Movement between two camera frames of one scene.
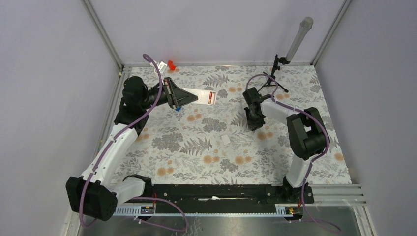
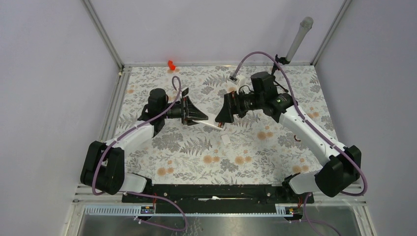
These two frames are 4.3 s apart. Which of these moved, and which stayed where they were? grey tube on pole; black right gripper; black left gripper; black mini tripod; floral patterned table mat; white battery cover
Moved: black left gripper; black right gripper
Stayed: white battery cover; floral patterned table mat; grey tube on pole; black mini tripod
